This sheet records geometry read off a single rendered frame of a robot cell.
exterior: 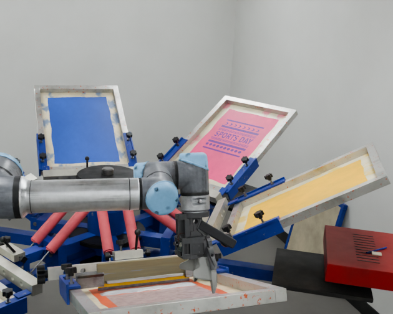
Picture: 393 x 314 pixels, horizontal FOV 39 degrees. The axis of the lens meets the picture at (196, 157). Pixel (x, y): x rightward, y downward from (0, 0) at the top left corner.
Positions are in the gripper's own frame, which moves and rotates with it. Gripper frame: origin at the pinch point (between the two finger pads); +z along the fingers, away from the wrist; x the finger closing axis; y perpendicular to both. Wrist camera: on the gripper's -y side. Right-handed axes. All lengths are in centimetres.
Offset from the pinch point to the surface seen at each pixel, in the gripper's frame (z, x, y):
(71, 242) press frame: 5, -141, 21
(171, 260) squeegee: 5, -70, -10
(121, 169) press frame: -29, -150, -7
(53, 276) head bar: 11, -93, 33
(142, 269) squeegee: 8, -70, 1
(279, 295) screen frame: 7.7, -11.0, -26.4
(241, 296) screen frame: 6.7, -11.1, -14.4
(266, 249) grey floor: 54, -331, -174
